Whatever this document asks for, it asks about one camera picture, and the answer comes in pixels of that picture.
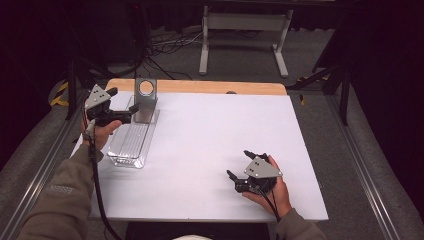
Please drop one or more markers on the silver phone case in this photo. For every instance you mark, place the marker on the silver phone case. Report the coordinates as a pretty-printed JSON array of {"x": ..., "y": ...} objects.
[{"x": 145, "y": 105}]

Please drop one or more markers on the person's right hand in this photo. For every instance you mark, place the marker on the person's right hand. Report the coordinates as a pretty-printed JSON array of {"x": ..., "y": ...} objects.
[{"x": 280, "y": 198}]

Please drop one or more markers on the person's left hand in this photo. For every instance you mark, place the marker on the person's left hand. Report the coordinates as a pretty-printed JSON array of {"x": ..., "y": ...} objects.
[{"x": 101, "y": 135}]

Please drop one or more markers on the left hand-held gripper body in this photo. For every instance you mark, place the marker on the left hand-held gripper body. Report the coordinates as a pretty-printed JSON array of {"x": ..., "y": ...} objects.
[{"x": 97, "y": 97}]

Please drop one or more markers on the yellow black floor tape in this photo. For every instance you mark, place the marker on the yellow black floor tape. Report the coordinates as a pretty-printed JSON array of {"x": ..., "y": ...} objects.
[{"x": 60, "y": 98}]

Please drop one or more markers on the black metal stand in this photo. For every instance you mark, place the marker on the black metal stand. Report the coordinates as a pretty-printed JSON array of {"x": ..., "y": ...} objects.
[
  {"x": 345, "y": 96},
  {"x": 71, "y": 90}
]

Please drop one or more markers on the clear plastic packaging box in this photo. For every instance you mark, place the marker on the clear plastic packaging box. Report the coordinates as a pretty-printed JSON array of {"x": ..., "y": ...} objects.
[{"x": 131, "y": 143}]

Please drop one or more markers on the white board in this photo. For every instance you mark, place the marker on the white board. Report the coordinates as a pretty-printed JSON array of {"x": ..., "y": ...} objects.
[{"x": 200, "y": 186}]

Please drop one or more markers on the aluminium floor rail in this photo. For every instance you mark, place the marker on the aluminium floor rail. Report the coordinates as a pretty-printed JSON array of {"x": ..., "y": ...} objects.
[
  {"x": 33, "y": 180},
  {"x": 363, "y": 166}
]

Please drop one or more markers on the wooden table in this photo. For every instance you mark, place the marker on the wooden table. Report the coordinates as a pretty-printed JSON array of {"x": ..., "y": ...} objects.
[{"x": 200, "y": 86}]

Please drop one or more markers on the small dark round knob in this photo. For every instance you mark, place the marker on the small dark round knob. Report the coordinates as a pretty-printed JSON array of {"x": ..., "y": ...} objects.
[{"x": 230, "y": 92}]

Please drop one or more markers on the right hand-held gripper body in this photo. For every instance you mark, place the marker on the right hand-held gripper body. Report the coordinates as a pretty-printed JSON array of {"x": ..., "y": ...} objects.
[{"x": 261, "y": 169}]

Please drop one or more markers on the white metal stand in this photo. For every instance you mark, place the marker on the white metal stand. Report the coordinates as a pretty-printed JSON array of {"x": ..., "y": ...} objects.
[{"x": 246, "y": 21}]

